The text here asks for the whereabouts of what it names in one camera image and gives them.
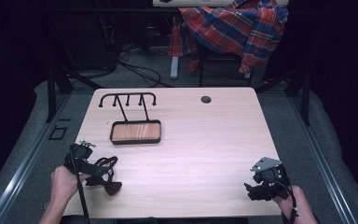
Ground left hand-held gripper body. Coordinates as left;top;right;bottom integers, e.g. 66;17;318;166
63;140;97;175

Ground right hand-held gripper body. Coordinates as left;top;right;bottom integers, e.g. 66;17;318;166
249;156;292;201

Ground dark brown bow tie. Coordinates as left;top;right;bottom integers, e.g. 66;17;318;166
85;156;123;197

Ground person's right hand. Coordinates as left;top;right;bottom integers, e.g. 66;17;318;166
271;185;310;219

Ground person's left hand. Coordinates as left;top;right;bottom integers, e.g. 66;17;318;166
49;165;91;203

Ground black hook rack with tray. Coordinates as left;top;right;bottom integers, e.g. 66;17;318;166
98;91;162;146

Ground black metal stand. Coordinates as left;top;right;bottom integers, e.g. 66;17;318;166
255;67;312;127
45;60;104;124

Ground black chair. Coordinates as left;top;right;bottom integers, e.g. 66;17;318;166
198;45;254;88

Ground red blue plaid shirt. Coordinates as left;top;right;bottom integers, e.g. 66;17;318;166
168;0;290;75

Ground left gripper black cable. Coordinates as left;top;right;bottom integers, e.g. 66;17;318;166
69;145;91;224

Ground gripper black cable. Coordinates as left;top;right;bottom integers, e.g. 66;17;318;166
268;179;299;224
69;145;91;224

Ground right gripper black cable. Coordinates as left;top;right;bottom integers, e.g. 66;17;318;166
268;179;299;224

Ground black floor cables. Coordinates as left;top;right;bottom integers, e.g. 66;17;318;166
89;41;176;89

